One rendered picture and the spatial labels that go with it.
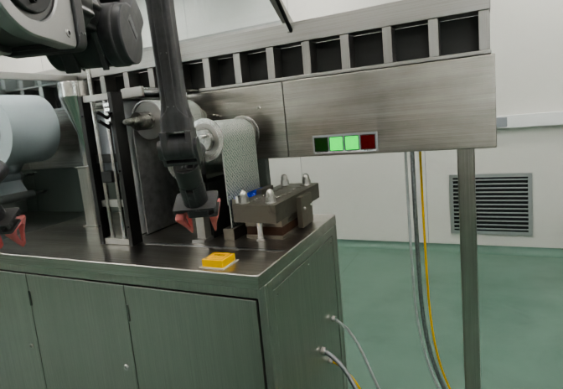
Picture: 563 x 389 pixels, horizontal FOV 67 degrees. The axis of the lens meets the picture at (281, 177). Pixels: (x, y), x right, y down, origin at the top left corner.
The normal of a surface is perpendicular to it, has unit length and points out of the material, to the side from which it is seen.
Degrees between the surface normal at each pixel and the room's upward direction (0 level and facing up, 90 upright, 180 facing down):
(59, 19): 90
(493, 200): 90
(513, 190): 90
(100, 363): 90
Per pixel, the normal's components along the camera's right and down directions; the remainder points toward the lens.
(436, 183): -0.42, 0.17
